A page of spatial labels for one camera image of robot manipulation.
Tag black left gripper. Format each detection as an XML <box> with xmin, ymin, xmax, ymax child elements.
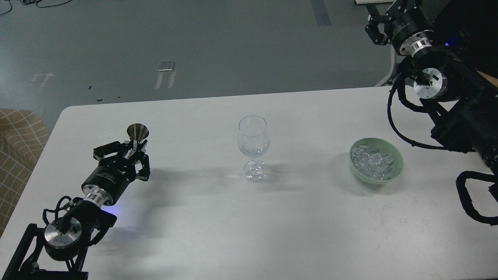
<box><xmin>81</xmin><ymin>142</ymin><xmax>151</xmax><ymax>206</ymax></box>

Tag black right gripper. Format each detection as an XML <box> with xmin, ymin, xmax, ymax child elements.
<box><xmin>365</xmin><ymin>0</ymin><xmax>435</xmax><ymax>56</ymax></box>

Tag steel double jigger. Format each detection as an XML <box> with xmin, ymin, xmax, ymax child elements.
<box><xmin>126</xmin><ymin>123</ymin><xmax>149</xmax><ymax>158</ymax></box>

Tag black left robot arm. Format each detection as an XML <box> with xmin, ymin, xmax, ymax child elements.
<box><xmin>2</xmin><ymin>140</ymin><xmax>151</xmax><ymax>280</ymax></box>

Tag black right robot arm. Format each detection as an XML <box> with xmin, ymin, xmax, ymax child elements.
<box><xmin>365</xmin><ymin>0</ymin><xmax>497</xmax><ymax>226</ymax></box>

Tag clear wine glass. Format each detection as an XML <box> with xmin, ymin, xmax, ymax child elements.
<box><xmin>238</xmin><ymin>115</ymin><xmax>270</xmax><ymax>182</ymax></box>

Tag pile of ice cubes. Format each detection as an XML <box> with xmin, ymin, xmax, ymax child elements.
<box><xmin>350</xmin><ymin>145</ymin><xmax>395</xmax><ymax>181</ymax></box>

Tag white office chair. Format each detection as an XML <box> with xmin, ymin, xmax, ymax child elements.
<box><xmin>375</xmin><ymin>46</ymin><xmax>399</xmax><ymax>87</ymax></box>

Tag seated person in black shirt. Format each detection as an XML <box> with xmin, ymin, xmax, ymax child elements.
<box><xmin>423</xmin><ymin>0</ymin><xmax>498</xmax><ymax>86</ymax></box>

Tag metal floor plate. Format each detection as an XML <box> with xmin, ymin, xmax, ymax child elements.
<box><xmin>158</xmin><ymin>61</ymin><xmax>175</xmax><ymax>72</ymax></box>

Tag beige checkered sofa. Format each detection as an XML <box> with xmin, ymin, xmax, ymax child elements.
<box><xmin>0</xmin><ymin>108</ymin><xmax>50</xmax><ymax>234</ymax></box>

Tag green bowl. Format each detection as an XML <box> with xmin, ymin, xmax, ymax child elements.
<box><xmin>349</xmin><ymin>138</ymin><xmax>404</xmax><ymax>186</ymax></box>

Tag black floor cable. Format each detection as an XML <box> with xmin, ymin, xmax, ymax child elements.
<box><xmin>0</xmin><ymin>0</ymin><xmax>73</xmax><ymax>17</ymax></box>

